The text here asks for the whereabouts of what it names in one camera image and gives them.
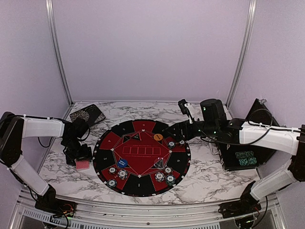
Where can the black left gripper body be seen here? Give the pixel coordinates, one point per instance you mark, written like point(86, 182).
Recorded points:
point(76, 151)

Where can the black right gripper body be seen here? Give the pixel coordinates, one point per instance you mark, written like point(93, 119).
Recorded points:
point(209, 130)

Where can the red playing card deck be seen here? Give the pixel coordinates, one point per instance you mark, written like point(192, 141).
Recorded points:
point(82, 164)

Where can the orange big blind button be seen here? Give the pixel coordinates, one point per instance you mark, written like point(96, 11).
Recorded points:
point(158, 137)

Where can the blue small blind button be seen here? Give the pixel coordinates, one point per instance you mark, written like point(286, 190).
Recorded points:
point(123, 163)

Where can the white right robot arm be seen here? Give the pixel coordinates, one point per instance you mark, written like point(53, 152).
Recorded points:
point(245, 144)

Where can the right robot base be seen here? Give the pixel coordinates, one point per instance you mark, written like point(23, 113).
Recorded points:
point(239, 208)

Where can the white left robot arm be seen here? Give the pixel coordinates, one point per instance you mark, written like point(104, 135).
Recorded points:
point(18, 149)

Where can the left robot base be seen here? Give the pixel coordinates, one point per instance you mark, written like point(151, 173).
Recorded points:
point(59, 207)

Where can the black floral box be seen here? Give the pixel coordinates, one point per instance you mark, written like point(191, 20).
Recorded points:
point(91, 114)

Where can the black poker chip case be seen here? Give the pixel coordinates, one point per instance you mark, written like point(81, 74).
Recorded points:
point(248, 157)

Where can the clear round dealer button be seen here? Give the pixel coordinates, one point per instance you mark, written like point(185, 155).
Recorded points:
point(159, 163)

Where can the round red black poker mat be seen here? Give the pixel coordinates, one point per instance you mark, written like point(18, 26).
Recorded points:
point(116, 143)

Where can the aluminium front rail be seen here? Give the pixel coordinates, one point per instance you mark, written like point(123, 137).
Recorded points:
point(105, 215)

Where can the right aluminium frame post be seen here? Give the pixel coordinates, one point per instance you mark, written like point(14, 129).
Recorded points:
point(243, 52)

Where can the aluminium frame post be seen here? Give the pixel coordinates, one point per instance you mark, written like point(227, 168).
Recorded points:
point(243, 52)
point(56, 48)

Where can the left aluminium frame post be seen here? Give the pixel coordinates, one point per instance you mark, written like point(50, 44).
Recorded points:
point(56, 48)

